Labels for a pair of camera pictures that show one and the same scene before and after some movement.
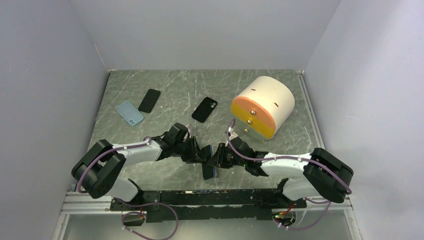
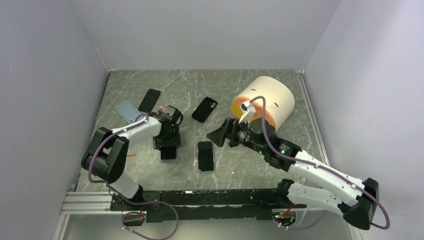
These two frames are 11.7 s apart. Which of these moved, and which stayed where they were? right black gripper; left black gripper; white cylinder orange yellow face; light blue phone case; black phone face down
Moved: right black gripper; left black gripper
Stayed: light blue phone case; black phone face down; white cylinder orange yellow face
